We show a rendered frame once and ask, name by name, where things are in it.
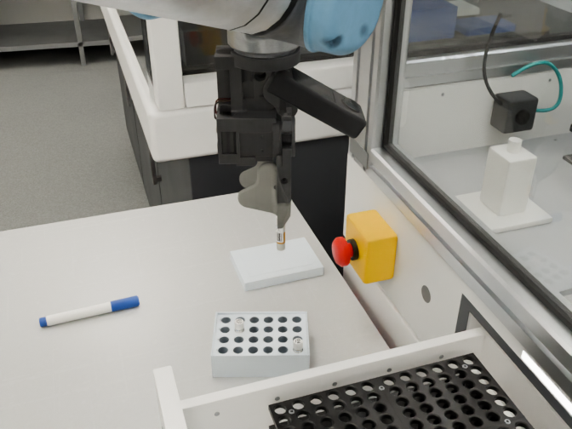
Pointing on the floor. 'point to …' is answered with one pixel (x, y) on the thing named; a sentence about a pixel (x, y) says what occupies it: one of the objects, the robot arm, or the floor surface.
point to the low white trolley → (147, 310)
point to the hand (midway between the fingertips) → (286, 214)
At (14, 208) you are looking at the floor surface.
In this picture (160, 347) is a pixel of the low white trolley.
